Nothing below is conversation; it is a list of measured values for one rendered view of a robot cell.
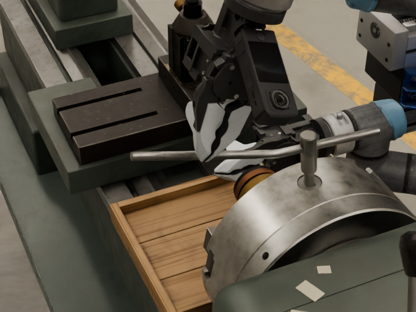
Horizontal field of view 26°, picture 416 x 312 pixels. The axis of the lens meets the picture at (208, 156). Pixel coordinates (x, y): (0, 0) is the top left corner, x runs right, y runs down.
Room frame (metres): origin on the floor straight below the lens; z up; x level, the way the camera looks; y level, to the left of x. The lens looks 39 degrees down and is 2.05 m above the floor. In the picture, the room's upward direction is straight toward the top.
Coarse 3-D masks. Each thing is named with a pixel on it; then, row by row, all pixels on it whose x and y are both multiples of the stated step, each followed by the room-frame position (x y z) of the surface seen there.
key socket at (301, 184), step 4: (300, 180) 0.94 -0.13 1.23; (316, 180) 0.94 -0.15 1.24; (320, 180) 0.94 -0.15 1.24; (300, 184) 0.94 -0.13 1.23; (304, 184) 0.94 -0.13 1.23; (316, 184) 0.93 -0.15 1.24; (320, 184) 0.93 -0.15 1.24; (300, 188) 0.93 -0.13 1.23; (304, 188) 0.93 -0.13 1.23; (308, 188) 0.93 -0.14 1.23; (312, 188) 0.93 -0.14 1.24; (316, 188) 0.93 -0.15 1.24
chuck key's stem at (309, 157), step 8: (304, 136) 0.93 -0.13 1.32; (312, 136) 0.93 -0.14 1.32; (304, 144) 0.93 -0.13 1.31; (312, 144) 0.93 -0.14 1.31; (304, 152) 0.93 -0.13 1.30; (312, 152) 0.93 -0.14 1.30; (304, 160) 0.93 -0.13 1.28; (312, 160) 0.93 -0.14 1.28; (304, 168) 0.93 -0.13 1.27; (312, 168) 0.93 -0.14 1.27; (304, 176) 0.94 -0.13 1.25; (312, 176) 0.93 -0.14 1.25; (312, 184) 0.93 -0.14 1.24
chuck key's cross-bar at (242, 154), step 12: (360, 132) 0.95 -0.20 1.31; (372, 132) 0.95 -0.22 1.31; (324, 144) 0.94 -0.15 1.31; (336, 144) 0.94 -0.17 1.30; (132, 156) 0.88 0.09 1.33; (144, 156) 0.88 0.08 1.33; (156, 156) 0.89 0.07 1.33; (168, 156) 0.89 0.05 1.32; (180, 156) 0.89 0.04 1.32; (192, 156) 0.90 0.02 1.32; (216, 156) 0.90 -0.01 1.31; (228, 156) 0.91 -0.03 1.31; (240, 156) 0.91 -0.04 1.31; (252, 156) 0.91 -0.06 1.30; (264, 156) 0.92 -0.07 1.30; (276, 156) 0.92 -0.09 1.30
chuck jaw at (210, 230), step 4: (208, 228) 0.97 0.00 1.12; (212, 228) 0.97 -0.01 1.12; (208, 232) 0.96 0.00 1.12; (212, 232) 0.96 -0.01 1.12; (208, 236) 0.96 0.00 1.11; (204, 240) 0.97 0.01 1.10; (208, 240) 0.96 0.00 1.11; (204, 244) 0.96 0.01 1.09; (204, 248) 0.96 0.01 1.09; (208, 252) 0.95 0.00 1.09; (208, 256) 0.92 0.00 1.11; (212, 256) 0.91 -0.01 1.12; (208, 260) 0.92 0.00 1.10; (212, 260) 0.91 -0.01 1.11; (208, 264) 0.92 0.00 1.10; (212, 264) 0.91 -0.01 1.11; (208, 268) 0.91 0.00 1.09
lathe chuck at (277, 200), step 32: (320, 160) 0.99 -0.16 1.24; (352, 160) 1.01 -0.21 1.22; (256, 192) 0.94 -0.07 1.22; (288, 192) 0.92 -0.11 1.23; (320, 192) 0.92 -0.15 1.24; (352, 192) 0.92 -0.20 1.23; (384, 192) 0.95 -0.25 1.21; (224, 224) 0.92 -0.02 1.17; (256, 224) 0.89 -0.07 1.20; (224, 256) 0.88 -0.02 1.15
